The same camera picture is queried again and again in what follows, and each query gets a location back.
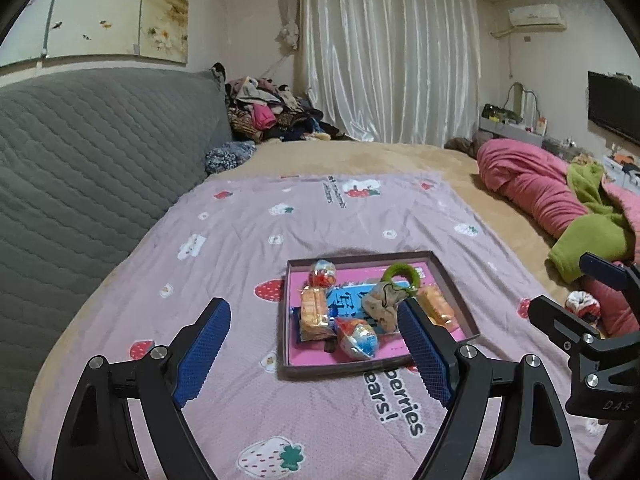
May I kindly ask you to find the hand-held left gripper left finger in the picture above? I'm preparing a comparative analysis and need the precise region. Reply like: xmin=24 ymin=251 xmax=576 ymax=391
xmin=52 ymin=297 xmax=232 ymax=480

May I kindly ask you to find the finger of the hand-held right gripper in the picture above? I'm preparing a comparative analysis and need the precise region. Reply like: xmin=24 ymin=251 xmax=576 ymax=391
xmin=579 ymin=252 xmax=640 ymax=301
xmin=528 ymin=296 xmax=607 ymax=357

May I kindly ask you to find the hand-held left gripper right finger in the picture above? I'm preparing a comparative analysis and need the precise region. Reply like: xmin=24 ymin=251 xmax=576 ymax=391
xmin=396 ymin=297 xmax=581 ymax=480

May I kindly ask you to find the clear biscuit packet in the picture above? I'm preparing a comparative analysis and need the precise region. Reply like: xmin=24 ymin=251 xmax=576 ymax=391
xmin=416 ymin=285 xmax=458 ymax=333
xmin=299 ymin=285 xmax=337 ymax=343

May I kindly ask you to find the beige cloth pouch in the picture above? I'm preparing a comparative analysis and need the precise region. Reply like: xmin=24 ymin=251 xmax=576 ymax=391
xmin=361 ymin=282 xmax=413 ymax=333

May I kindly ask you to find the clear toy egg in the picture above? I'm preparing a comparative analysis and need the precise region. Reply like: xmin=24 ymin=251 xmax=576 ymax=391
xmin=334 ymin=316 xmax=380 ymax=361
xmin=308 ymin=258 xmax=340 ymax=288

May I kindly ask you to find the shallow grey cardboard box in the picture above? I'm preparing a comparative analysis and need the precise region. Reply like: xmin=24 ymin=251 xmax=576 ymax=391
xmin=278 ymin=250 xmax=482 ymax=380

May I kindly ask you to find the green hair scrunchie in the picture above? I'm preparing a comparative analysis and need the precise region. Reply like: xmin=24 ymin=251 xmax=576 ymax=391
xmin=381 ymin=262 xmax=423 ymax=293

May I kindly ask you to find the blue snack packet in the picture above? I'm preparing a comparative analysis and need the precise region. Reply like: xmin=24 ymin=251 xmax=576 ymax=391
xmin=290 ymin=305 xmax=337 ymax=346

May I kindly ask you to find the floral scrunchie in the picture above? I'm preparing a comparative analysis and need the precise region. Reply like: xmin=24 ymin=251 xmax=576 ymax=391
xmin=565 ymin=290 xmax=603 ymax=328

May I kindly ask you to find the green fleece blanket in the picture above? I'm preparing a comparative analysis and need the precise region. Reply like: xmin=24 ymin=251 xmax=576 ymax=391
xmin=548 ymin=160 xmax=636 ymax=283

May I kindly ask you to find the pink printed blanket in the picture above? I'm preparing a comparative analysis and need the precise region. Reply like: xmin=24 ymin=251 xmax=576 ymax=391
xmin=20 ymin=172 xmax=601 ymax=480

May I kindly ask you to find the pink and blue book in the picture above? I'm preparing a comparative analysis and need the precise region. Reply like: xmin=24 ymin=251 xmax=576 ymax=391
xmin=287 ymin=257 xmax=471 ymax=367

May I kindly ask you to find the pink quilt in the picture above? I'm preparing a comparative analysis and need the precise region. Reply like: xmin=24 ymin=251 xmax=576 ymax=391
xmin=475 ymin=139 xmax=640 ymax=338

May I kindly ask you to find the black television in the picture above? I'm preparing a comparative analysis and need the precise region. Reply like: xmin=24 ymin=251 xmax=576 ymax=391
xmin=587 ymin=71 xmax=640 ymax=148

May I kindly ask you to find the grey desk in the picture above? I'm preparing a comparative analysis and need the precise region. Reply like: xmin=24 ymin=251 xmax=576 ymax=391
xmin=479 ymin=102 xmax=548 ymax=138

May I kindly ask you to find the brown cloth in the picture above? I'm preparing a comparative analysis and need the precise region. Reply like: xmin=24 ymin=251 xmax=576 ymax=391
xmin=445 ymin=132 xmax=482 ymax=158

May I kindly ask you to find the tan bed sheet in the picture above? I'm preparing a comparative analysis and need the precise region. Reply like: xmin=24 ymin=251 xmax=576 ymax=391
xmin=207 ymin=140 xmax=640 ymax=311

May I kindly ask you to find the blue floral cloth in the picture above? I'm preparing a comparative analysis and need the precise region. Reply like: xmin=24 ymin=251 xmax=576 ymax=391
xmin=205 ymin=141 xmax=257 ymax=176

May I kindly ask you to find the grey quilted headboard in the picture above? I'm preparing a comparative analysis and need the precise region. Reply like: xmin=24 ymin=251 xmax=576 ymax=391
xmin=0 ymin=67 xmax=233 ymax=441

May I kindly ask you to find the pile of clothes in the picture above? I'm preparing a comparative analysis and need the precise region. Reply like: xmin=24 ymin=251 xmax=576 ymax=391
xmin=212 ymin=62 xmax=346 ymax=143

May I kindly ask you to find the white air conditioner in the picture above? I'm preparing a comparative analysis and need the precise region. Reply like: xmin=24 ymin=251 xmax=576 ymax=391
xmin=507 ymin=4 xmax=567 ymax=30

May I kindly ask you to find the white curtain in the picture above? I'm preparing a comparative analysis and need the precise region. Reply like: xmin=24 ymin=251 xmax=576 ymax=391
xmin=277 ymin=0 xmax=478 ymax=148

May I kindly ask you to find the floral wall mural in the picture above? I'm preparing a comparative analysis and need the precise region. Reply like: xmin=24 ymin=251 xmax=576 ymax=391
xmin=0 ymin=0 xmax=190 ymax=68

